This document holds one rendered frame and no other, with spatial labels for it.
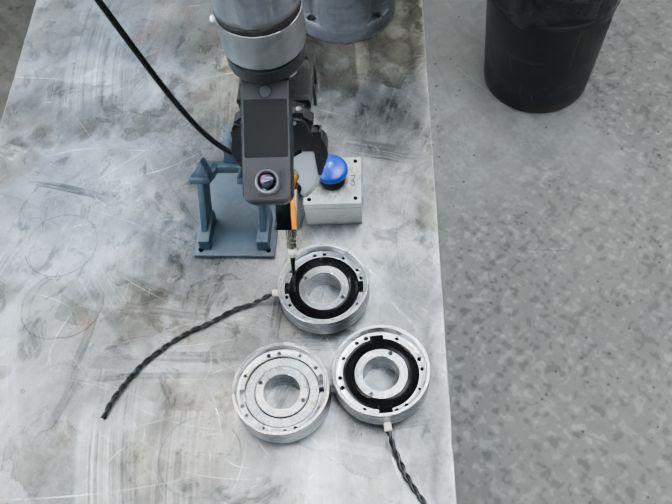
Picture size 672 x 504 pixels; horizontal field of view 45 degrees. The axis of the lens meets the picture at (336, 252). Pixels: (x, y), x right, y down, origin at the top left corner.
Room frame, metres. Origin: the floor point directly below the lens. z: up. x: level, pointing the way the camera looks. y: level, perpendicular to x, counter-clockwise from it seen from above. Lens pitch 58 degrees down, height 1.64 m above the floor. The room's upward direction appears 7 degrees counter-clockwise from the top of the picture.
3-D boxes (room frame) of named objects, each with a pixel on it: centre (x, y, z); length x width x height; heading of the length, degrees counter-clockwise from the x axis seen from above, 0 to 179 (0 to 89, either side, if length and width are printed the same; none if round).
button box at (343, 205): (0.60, -0.01, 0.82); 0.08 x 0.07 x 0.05; 173
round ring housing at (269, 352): (0.34, 0.08, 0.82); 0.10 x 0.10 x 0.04
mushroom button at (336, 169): (0.59, -0.01, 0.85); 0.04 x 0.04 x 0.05
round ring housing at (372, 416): (0.34, -0.03, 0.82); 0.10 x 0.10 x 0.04
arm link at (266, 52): (0.54, 0.04, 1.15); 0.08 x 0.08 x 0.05
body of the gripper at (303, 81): (0.55, 0.04, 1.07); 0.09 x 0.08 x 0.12; 171
